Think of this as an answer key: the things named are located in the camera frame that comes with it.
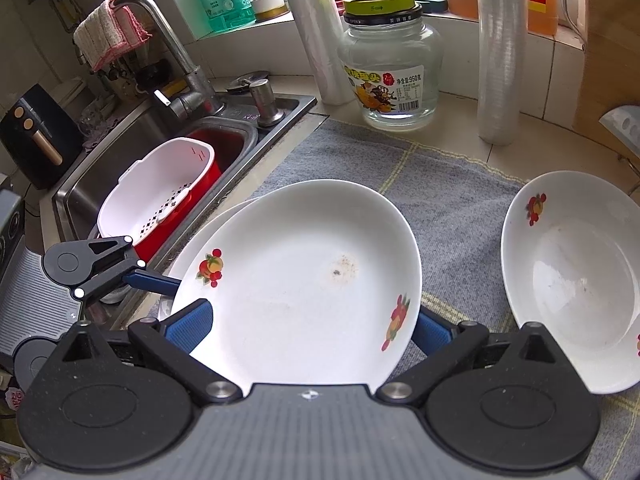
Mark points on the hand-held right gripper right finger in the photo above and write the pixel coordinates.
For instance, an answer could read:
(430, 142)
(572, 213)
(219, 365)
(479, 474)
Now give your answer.
(432, 332)

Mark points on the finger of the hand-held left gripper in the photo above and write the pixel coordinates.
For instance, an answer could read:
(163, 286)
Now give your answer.
(150, 280)

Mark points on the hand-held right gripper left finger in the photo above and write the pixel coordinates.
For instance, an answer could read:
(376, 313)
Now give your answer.
(190, 322)

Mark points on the white floral plate grey stain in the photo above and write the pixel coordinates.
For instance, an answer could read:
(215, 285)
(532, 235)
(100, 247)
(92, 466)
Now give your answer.
(200, 245)

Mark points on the white floral plate brown stain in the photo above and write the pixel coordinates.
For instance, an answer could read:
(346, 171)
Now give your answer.
(300, 260)

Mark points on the white colander basket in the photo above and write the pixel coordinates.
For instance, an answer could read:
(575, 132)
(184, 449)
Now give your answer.
(150, 185)

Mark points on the stainless steel sink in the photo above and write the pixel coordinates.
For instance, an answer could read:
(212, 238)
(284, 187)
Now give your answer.
(100, 170)

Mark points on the grey checked dish towel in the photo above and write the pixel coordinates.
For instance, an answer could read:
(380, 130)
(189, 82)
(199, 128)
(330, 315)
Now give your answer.
(450, 185)

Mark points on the black air fryer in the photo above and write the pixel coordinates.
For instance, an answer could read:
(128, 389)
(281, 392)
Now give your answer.
(35, 135)

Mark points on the steel sink soap dispenser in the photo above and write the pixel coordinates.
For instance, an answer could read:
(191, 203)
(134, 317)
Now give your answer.
(267, 102)

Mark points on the steel kitchen faucet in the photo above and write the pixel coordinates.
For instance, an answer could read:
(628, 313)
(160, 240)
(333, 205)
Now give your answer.
(185, 70)

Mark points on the steel sink drain lid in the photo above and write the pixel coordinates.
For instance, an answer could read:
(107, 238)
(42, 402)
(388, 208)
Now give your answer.
(245, 81)

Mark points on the pink dish cloth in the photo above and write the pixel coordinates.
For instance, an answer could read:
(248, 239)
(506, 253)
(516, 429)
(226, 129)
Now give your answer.
(110, 30)

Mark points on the glass jar green lid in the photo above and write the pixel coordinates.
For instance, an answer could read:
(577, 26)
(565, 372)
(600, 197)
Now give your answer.
(390, 60)

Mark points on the tall plastic wrap roll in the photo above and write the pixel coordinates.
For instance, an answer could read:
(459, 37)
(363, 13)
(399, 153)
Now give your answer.
(500, 60)

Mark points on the short plastic wrap roll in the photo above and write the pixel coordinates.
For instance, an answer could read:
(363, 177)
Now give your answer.
(320, 35)

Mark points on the dark tape roll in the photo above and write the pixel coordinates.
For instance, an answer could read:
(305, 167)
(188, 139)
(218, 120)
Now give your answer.
(435, 0)

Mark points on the bamboo cutting board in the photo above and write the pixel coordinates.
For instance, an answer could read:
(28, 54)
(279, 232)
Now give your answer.
(610, 35)

